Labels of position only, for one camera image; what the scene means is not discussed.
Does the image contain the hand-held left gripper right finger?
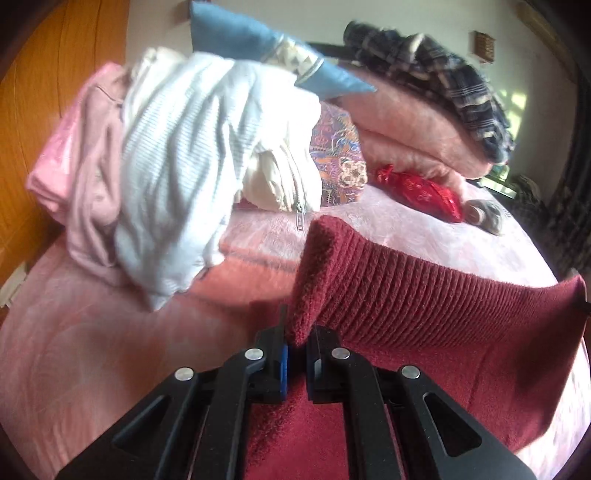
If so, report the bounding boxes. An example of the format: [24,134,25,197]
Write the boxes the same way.
[305,325,536,480]

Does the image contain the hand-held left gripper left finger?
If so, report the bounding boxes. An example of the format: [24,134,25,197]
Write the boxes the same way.
[55,305,289,480]

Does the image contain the dark red knit sweater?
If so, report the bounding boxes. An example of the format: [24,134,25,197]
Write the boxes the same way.
[245,215,589,480]

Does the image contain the dark patterned furniture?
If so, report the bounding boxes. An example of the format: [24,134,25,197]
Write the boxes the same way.
[508,173,580,280]

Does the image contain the grey socks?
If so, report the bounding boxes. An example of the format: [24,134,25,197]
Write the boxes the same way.
[464,199,504,236]

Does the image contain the cream zip jacket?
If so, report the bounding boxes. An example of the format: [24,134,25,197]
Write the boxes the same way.
[242,138,321,232]

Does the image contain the pink bed sheet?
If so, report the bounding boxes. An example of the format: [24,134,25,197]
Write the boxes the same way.
[0,185,591,480]

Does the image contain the patterned pillow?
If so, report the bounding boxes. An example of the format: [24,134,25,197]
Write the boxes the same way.
[309,102,368,206]

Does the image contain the white ribbed garment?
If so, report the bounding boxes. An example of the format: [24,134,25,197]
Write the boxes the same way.
[113,51,321,310]

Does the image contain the folded pink fleece blanket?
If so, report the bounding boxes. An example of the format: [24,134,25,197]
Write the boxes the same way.
[323,65,497,181]

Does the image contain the pink garment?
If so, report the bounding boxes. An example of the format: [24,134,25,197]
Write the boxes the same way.
[25,62,134,278]

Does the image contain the dark plaid garment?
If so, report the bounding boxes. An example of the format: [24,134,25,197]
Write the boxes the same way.
[344,21,515,164]

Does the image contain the white plastic object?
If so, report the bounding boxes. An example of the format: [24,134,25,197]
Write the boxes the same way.
[0,262,29,309]

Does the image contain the blue pillow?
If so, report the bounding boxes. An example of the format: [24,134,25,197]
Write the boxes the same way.
[190,0,377,100]

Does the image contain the red drawstring pouch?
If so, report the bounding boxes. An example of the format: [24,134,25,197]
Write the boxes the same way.
[374,164,462,223]

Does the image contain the brown wall fixture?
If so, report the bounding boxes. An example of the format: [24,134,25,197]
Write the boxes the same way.
[473,30,496,64]

